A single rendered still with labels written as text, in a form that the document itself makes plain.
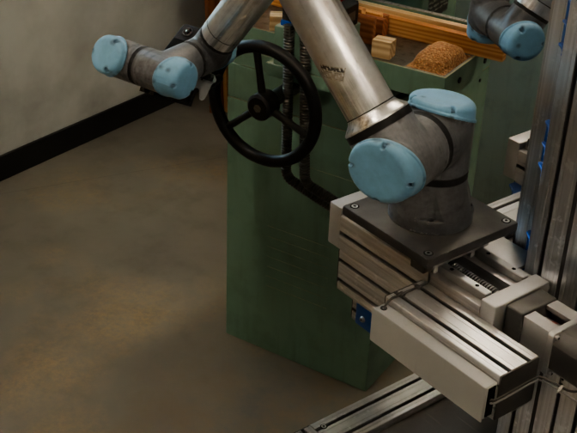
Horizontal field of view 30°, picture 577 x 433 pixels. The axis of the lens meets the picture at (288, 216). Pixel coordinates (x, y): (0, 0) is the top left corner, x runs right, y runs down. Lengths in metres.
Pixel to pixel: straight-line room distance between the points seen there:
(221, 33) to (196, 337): 1.17
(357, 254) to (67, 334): 1.19
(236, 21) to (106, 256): 1.48
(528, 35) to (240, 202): 0.99
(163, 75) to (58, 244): 1.51
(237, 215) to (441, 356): 1.13
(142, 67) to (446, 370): 0.78
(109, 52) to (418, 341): 0.77
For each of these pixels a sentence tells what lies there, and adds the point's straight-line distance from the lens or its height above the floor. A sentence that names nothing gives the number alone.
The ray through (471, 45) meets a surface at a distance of 2.43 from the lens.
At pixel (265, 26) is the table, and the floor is 0.90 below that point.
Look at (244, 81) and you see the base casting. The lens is 2.58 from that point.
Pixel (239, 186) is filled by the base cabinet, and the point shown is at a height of 0.48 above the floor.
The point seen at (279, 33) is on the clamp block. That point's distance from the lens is 2.36.
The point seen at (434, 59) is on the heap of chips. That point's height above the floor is 0.92.
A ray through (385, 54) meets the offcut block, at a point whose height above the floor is 0.91.
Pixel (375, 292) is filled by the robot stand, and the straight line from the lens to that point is 2.02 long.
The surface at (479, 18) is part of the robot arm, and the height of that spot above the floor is 1.07.
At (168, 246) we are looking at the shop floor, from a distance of 3.36.
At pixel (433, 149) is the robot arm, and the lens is 1.74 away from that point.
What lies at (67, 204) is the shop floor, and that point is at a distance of 3.61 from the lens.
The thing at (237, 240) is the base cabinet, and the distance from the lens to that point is 2.79.
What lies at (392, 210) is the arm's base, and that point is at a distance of 1.90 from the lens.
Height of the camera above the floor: 1.78
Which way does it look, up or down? 30 degrees down
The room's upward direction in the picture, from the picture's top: 2 degrees clockwise
